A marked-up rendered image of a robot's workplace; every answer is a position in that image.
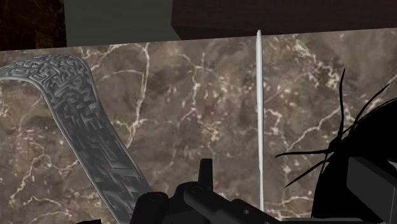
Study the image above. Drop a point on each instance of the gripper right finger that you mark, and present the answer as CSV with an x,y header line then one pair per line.
x,y
372,186

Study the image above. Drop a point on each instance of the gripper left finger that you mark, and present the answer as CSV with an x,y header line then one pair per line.
x,y
198,201

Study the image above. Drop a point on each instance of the black spiky object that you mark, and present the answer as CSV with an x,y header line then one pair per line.
x,y
369,139

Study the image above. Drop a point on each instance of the thin white rod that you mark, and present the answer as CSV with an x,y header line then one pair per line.
x,y
260,118

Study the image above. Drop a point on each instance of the grey maze-patterned curved band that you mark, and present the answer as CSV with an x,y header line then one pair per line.
x,y
81,124

